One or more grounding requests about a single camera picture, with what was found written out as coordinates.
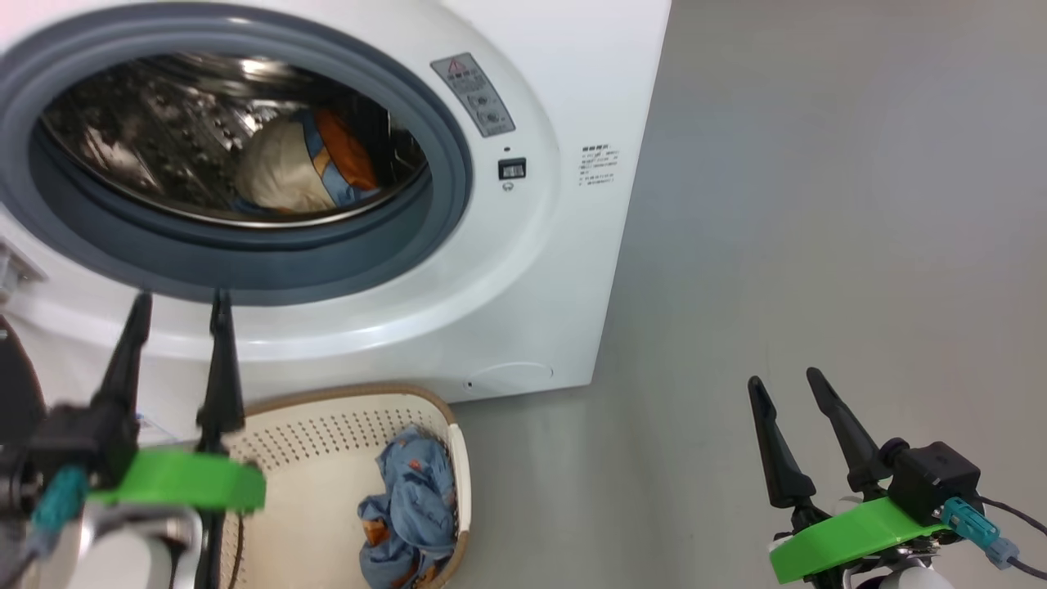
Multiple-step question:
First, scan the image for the white front-load washing machine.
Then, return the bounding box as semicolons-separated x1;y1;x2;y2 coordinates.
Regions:
0;0;672;447

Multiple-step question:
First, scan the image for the blue denim garment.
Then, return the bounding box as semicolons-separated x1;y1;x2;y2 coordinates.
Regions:
357;425;459;589

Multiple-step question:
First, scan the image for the grey rubber door seal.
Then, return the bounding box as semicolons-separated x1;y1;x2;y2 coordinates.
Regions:
0;12;475;308

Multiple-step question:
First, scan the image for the teal left camera connector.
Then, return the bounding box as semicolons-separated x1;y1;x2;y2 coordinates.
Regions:
31;466;89;533

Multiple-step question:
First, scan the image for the teal camera connector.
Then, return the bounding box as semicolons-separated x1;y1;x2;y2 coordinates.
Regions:
31;466;89;533
941;497;1022;571

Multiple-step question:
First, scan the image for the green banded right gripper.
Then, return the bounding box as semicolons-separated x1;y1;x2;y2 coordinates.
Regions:
747;366;954;589

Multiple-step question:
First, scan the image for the round white filter cover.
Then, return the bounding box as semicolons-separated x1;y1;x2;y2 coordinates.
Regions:
462;362;555;393

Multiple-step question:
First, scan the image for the grey warning label sticker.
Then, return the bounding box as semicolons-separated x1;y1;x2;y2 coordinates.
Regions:
431;53;516;138

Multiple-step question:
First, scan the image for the black rimmed glass washer door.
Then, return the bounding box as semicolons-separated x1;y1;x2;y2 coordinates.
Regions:
0;315;46;449

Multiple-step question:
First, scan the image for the metal door hinge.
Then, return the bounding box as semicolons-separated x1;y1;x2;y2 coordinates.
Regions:
0;237;46;308

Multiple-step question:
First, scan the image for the teal right camera connector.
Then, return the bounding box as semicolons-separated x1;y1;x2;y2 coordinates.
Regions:
941;497;1022;571

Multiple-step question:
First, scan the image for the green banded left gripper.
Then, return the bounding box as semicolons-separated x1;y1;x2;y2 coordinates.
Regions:
86;290;267;515

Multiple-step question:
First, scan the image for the perforated steel washer drum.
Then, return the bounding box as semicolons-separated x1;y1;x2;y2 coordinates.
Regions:
37;53;430;228

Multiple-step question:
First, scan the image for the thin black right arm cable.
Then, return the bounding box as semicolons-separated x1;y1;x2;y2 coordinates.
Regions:
977;493;1047;534

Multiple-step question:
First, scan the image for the cream perforated laundry basket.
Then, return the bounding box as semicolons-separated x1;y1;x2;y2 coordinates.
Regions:
135;383;473;589

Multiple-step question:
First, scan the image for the cream cartoon print garment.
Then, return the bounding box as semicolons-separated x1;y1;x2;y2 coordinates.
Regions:
233;108;381;215

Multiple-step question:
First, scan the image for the blue energy label sticker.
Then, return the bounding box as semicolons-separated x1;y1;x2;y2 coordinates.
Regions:
135;413;182;444

